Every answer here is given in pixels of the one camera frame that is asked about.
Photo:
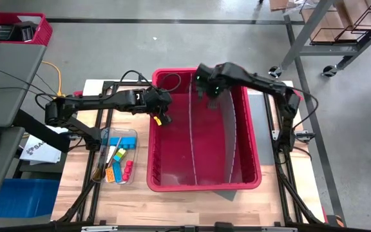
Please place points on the red clamp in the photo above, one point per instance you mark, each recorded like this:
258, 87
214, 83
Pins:
77, 93
299, 95

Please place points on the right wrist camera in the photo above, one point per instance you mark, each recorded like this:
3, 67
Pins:
201, 73

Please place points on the yellow tag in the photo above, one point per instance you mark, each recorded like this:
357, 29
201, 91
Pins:
157, 120

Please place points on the small red crate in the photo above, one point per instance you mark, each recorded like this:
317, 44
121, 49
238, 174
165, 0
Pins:
43, 35

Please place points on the yellow toy brick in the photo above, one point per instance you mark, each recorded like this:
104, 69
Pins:
109, 175

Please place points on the cardboard boxes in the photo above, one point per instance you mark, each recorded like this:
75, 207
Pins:
324, 22

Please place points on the white printed tag card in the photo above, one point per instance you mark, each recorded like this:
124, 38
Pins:
110, 154

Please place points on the blue plastic bin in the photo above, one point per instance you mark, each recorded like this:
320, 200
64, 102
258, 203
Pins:
18, 198

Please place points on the black table frame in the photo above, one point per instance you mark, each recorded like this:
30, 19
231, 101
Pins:
108, 84

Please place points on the long blue toy brick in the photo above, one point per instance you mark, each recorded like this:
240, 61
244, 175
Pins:
126, 142

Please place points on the black bar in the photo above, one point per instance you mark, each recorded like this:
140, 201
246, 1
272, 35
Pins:
40, 130

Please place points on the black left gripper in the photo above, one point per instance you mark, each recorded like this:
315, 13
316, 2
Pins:
158, 101

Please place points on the clear plastic tray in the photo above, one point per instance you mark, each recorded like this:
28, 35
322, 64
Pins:
130, 174

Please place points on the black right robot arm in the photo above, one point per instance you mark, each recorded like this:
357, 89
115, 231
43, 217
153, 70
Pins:
262, 83

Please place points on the white printed paper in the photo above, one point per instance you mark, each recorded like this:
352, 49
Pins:
40, 154

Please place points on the black electronic box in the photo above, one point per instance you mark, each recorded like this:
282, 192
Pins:
4, 33
26, 32

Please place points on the large red plastic bin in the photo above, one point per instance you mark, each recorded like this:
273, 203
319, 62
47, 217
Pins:
172, 154

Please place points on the grey desk top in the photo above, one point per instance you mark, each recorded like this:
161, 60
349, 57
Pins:
8, 77

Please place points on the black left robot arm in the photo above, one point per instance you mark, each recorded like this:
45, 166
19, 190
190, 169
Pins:
101, 101

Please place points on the long grey slotted divider panel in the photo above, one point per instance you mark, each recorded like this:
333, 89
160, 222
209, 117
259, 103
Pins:
230, 135
192, 145

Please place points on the grey metal cart frame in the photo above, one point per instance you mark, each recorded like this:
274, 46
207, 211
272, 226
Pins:
304, 29

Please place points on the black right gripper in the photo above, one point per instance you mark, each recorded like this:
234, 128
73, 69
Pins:
214, 77

